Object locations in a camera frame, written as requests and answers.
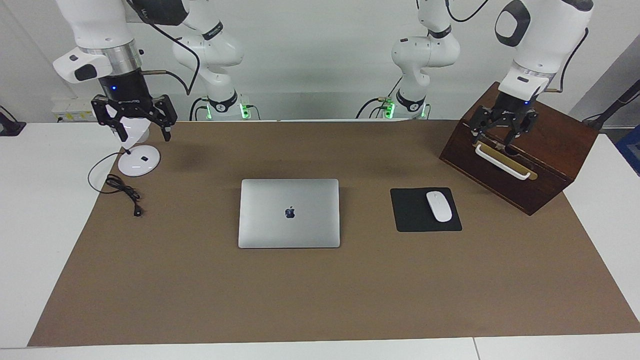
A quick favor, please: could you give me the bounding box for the brass handle plate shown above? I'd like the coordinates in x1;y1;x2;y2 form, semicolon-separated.
471;139;538;181

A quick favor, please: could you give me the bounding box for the white wall power strip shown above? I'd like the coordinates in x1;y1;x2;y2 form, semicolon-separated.
52;97;98;122

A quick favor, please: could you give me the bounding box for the dark brown wooden box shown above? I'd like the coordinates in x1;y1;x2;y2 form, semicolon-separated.
439;81;600;216

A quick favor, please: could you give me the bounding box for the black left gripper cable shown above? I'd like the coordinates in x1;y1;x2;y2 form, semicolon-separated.
445;0;590;94

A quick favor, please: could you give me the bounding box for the black clamp mount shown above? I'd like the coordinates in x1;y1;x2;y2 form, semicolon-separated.
0;106;27;137

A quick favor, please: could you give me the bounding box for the black mouse pad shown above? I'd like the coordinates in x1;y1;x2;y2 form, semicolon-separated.
390;187;463;233

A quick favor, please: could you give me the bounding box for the black stand pole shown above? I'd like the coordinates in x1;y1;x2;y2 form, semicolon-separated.
582;79;640;132

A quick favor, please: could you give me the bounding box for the white computer mouse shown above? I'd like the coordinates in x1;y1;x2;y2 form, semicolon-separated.
426;191;453;223

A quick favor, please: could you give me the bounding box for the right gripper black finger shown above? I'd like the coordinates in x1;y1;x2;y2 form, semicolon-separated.
91;97;129;143
149;94;179;143

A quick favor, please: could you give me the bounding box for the black lamp power cable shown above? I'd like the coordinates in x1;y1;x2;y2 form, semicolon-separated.
88;151;145;218

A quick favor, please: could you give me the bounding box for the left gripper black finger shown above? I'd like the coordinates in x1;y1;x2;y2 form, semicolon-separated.
502;112;539;147
470;105;497;146

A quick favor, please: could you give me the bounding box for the blue crate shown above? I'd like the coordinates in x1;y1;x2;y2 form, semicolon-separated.
616;125;640;177

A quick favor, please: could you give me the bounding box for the black left arm base cable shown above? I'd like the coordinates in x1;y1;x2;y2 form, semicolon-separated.
355;75;404;120

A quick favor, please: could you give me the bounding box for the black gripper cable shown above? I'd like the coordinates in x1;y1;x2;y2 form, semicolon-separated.
125;0;201;96
445;0;590;94

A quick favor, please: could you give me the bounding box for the silver grey laptop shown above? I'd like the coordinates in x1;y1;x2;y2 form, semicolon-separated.
238;178;341;249

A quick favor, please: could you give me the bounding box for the white box handle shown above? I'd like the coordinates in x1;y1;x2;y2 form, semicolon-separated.
474;144;532;180

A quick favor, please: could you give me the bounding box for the brown table mat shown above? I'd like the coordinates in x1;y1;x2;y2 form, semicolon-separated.
27;120;640;347

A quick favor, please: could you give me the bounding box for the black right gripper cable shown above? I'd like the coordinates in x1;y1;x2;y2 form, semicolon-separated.
125;0;201;96

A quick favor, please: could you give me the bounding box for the white desk lamp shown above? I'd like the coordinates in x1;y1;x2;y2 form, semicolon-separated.
107;116;161;177

